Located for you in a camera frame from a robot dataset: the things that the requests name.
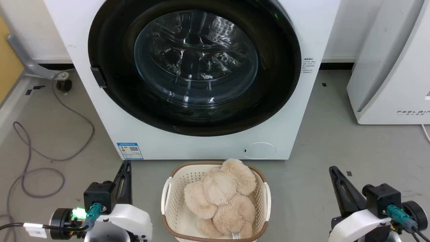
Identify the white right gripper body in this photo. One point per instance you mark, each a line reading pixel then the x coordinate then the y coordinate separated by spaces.
pixel 356 225

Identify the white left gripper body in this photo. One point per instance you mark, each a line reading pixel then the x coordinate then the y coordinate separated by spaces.
pixel 127 222

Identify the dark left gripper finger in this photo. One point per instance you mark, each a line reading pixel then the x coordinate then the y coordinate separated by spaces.
pixel 117 188
pixel 127 188

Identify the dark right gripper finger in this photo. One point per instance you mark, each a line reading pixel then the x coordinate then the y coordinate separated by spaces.
pixel 338 191
pixel 354 198

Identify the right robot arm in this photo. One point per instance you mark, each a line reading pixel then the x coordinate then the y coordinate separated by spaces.
pixel 416 215

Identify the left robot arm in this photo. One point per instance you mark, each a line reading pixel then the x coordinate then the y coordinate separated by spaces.
pixel 60 223

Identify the round black glass washer door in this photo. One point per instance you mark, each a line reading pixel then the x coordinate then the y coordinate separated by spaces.
pixel 195 60

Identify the white front-load washing machine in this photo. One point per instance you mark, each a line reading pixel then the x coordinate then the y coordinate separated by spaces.
pixel 312 40

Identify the blue energy label sticker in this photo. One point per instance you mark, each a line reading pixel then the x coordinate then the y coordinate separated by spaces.
pixel 130 151

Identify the white brown-rimmed laundry basket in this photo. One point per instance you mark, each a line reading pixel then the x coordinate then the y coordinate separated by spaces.
pixel 174 201

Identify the beige plush teddy bear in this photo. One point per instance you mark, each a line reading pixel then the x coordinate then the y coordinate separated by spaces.
pixel 221 198

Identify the black caster wheel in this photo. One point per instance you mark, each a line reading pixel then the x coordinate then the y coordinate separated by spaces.
pixel 64 85

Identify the white air purifier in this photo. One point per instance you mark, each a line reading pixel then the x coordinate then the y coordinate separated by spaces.
pixel 393 67

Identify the grey metal stand leg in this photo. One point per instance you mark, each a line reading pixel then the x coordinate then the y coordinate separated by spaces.
pixel 30 64

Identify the yellow wooden panel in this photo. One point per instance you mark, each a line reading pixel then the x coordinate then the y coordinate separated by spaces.
pixel 7 64

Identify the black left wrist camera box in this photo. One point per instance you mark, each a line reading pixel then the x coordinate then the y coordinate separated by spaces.
pixel 100 195

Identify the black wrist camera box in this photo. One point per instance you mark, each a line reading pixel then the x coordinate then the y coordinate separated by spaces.
pixel 100 195
pixel 383 200

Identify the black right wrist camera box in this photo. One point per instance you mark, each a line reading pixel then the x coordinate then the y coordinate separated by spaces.
pixel 383 200

